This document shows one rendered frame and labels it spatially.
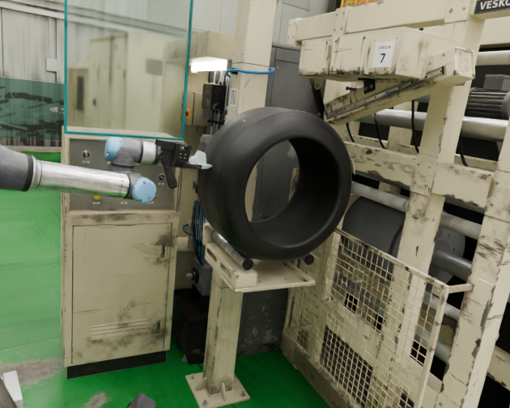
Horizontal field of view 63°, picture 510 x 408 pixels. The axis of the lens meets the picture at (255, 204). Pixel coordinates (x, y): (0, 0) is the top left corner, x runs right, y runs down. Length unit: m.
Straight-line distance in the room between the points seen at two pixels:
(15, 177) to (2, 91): 9.20
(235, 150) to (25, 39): 9.23
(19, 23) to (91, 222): 8.58
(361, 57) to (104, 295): 1.64
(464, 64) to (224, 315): 1.47
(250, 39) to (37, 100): 8.81
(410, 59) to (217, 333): 1.49
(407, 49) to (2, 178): 1.22
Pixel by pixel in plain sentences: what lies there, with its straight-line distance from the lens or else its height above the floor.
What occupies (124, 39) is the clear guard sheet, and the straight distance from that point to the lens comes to 2.09.
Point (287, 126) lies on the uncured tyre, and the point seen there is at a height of 1.43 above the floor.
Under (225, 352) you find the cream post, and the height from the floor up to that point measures 0.26.
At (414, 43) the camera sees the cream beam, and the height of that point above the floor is 1.74.
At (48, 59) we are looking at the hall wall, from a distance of 10.45.
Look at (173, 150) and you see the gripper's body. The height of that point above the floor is 1.31.
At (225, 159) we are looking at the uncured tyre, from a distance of 1.45.
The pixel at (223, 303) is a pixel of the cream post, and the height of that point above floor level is 0.54.
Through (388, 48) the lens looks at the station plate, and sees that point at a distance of 1.51.
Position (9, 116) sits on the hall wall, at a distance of 10.39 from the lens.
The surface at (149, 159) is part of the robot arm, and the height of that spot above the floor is 1.28.
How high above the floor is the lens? 1.50
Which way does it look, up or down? 14 degrees down
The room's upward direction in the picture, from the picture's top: 7 degrees clockwise
